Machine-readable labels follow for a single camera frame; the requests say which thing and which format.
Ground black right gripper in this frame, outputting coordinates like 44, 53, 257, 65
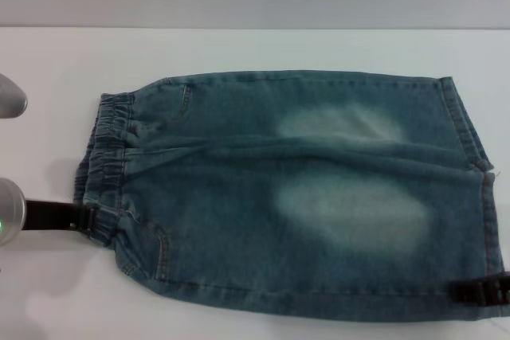
449, 272, 510, 307

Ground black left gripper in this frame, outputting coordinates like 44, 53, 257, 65
23, 198, 99, 234

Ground blue denim shorts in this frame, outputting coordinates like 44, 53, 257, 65
73, 70, 510, 319

